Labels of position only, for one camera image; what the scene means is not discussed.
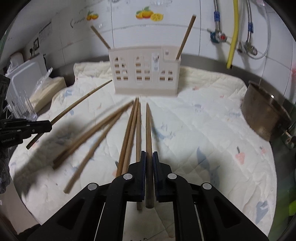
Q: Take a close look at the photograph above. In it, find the wooden chopstick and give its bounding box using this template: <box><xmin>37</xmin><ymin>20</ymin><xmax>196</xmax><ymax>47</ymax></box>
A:
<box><xmin>145</xmin><ymin>103</ymin><xmax>154</xmax><ymax>209</ymax></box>
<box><xmin>176</xmin><ymin>15</ymin><xmax>197</xmax><ymax>60</ymax></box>
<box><xmin>26</xmin><ymin>79</ymin><xmax>112</xmax><ymax>150</ymax></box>
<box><xmin>121</xmin><ymin>97</ymin><xmax>139</xmax><ymax>175</ymax></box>
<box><xmin>90</xmin><ymin>26</ymin><xmax>111</xmax><ymax>50</ymax></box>
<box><xmin>63</xmin><ymin>112</ymin><xmax>122</xmax><ymax>194</ymax></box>
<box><xmin>53</xmin><ymin>100</ymin><xmax>134</xmax><ymax>170</ymax></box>
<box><xmin>135</xmin><ymin>101</ymin><xmax>143</xmax><ymax>211</ymax></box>
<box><xmin>116</xmin><ymin>99</ymin><xmax>137</xmax><ymax>177</ymax></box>

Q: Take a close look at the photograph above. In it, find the clear glass mug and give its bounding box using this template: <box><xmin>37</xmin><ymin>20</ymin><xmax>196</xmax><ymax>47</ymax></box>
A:
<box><xmin>6</xmin><ymin>91</ymin><xmax>37</xmax><ymax>121</ymax></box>

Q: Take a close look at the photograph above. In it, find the cream quilted printed mat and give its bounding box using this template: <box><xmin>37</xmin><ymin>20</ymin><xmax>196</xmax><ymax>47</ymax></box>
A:
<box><xmin>9</xmin><ymin>62</ymin><xmax>277</xmax><ymax>235</ymax></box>

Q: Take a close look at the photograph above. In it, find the plastic bag on box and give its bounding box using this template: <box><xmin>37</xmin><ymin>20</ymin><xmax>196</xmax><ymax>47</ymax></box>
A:
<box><xmin>30</xmin><ymin>67</ymin><xmax>53</xmax><ymax>102</ymax></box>

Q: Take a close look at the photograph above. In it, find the beige house-shaped utensil holder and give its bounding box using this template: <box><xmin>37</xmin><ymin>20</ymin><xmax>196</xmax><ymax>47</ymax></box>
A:
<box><xmin>108</xmin><ymin>46</ymin><xmax>181</xmax><ymax>96</ymax></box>

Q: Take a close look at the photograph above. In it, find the brass metal pot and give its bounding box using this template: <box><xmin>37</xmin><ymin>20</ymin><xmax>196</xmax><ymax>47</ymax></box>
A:
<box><xmin>241</xmin><ymin>81</ymin><xmax>292</xmax><ymax>142</ymax></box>

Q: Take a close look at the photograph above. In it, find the red-handled water valve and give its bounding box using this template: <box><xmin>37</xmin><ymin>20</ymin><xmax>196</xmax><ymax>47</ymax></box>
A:
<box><xmin>207</xmin><ymin>29</ymin><xmax>228</xmax><ymax>44</ymax></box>

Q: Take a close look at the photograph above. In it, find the braided steel hose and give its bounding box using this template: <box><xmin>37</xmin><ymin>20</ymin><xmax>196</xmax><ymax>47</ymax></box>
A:
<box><xmin>238</xmin><ymin>0</ymin><xmax>272</xmax><ymax>59</ymax></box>

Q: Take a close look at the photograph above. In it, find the yellow gas hose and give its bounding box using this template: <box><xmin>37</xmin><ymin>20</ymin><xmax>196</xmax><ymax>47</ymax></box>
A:
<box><xmin>226</xmin><ymin>0</ymin><xmax>239</xmax><ymax>70</ymax></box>

